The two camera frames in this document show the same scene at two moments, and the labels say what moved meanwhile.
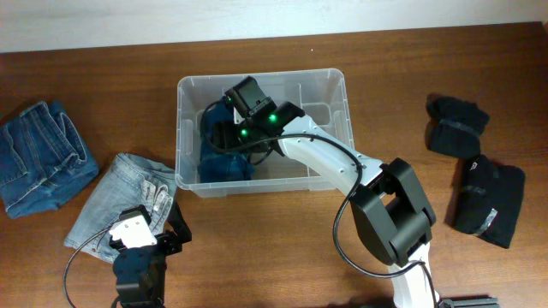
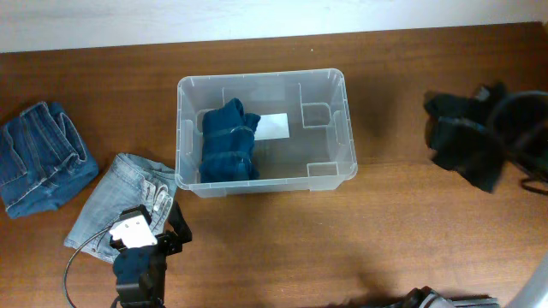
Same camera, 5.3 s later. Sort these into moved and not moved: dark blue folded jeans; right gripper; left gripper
Moved: right gripper
Not moved: left gripper; dark blue folded jeans
